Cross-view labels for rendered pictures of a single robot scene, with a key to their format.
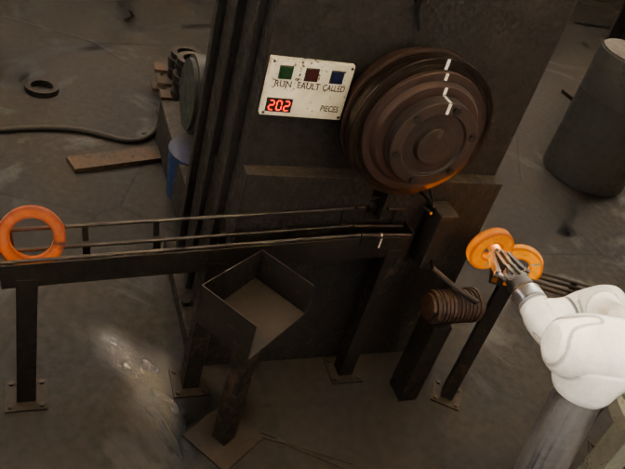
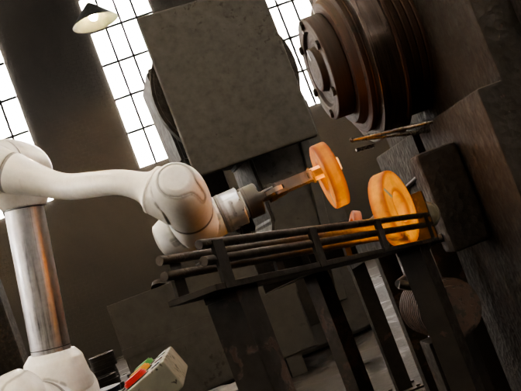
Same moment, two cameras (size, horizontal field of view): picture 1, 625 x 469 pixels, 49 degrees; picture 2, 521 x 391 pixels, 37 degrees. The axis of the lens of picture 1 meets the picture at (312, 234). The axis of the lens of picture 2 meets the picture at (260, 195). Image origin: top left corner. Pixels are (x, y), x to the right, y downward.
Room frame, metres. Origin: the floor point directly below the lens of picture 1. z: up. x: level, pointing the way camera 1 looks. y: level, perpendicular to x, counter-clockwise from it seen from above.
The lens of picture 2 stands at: (2.38, -2.23, 0.72)
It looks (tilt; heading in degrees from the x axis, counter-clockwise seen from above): 4 degrees up; 112
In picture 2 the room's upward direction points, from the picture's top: 21 degrees counter-clockwise
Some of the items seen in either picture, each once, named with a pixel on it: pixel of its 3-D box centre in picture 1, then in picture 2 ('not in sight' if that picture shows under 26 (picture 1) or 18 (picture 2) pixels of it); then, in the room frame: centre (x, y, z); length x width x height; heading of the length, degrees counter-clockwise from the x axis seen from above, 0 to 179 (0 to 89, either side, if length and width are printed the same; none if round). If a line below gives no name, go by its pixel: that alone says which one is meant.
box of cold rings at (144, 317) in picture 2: not in sight; (210, 328); (0.06, 1.90, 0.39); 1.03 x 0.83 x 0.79; 32
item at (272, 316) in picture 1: (236, 370); (337, 342); (1.48, 0.10, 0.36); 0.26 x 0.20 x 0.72; 153
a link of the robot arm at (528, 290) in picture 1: (528, 298); (232, 209); (1.65, -0.66, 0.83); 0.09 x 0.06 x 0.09; 118
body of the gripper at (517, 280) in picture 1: (516, 280); (262, 196); (1.72, -0.63, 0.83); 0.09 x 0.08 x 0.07; 28
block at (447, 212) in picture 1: (432, 234); (450, 197); (2.07, -0.41, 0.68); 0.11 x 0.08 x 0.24; 28
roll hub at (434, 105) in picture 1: (431, 142); (324, 67); (1.86, -0.25, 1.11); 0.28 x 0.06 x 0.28; 118
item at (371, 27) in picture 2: (418, 126); (358, 55); (1.95, -0.21, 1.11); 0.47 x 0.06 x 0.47; 118
